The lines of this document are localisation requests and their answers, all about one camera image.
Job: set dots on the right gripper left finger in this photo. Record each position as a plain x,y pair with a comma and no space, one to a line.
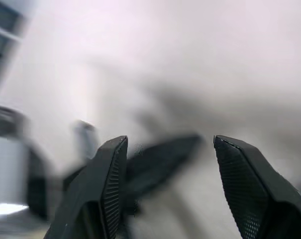
90,194

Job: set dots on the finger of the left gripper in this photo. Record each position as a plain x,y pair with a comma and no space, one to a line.
162,161

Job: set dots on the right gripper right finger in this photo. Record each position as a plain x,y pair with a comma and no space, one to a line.
254,189

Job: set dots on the dark framed window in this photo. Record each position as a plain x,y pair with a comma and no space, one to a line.
3,37

